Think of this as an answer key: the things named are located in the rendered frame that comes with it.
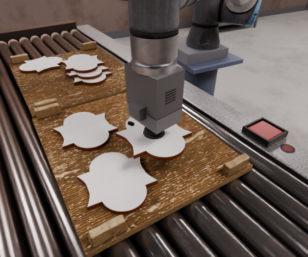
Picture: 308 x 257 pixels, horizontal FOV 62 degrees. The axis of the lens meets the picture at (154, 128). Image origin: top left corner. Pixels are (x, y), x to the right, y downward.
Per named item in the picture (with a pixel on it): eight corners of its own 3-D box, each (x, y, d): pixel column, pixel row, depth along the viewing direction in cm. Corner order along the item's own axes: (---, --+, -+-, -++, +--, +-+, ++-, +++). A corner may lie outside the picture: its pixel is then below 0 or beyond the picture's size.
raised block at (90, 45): (95, 47, 108) (95, 40, 107) (97, 48, 107) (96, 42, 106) (82, 49, 106) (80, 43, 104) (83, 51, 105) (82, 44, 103)
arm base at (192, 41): (201, 37, 126) (204, 16, 120) (226, 45, 116) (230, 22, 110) (179, 43, 118) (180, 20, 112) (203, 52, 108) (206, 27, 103)
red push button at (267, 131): (261, 124, 67) (262, 120, 66) (281, 136, 63) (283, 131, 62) (246, 132, 64) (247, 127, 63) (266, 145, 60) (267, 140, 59)
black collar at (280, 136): (260, 122, 68) (262, 116, 67) (286, 136, 62) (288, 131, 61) (241, 131, 64) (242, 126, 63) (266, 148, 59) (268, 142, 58)
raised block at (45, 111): (59, 110, 68) (57, 101, 67) (61, 113, 67) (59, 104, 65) (35, 117, 66) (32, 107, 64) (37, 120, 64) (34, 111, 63)
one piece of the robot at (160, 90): (105, 45, 40) (114, 129, 50) (140, 61, 35) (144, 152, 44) (152, 32, 45) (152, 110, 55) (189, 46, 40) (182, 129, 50)
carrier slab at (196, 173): (150, 90, 81) (150, 85, 80) (251, 171, 53) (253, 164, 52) (33, 123, 66) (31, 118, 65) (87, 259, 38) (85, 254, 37)
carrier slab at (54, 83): (98, 50, 110) (98, 46, 109) (148, 87, 82) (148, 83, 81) (9, 68, 95) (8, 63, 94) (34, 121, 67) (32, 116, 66)
